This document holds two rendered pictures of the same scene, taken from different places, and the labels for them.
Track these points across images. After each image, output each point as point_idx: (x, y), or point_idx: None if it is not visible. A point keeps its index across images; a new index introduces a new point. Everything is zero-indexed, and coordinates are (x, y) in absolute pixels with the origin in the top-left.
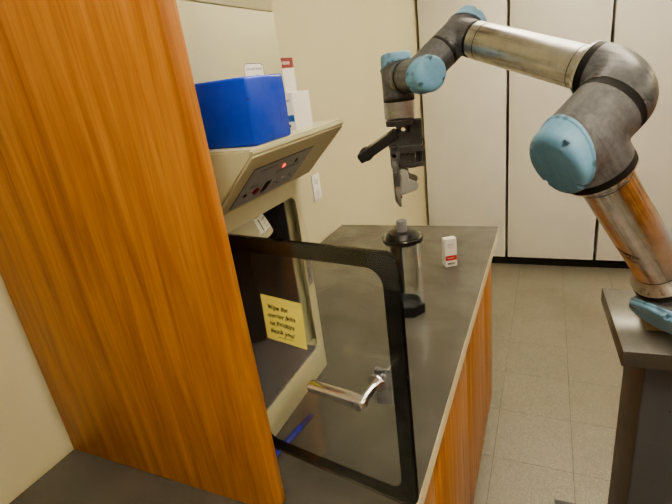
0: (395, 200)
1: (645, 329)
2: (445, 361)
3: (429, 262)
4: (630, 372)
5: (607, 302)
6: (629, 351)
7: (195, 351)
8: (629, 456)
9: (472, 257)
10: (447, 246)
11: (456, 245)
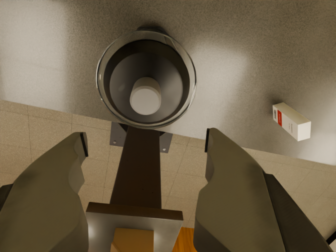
0: (75, 132)
1: (116, 227)
2: (37, 94)
3: (299, 83)
4: (141, 189)
5: (158, 218)
6: (85, 214)
7: None
8: (126, 156)
9: (290, 138)
10: (290, 122)
11: (290, 134)
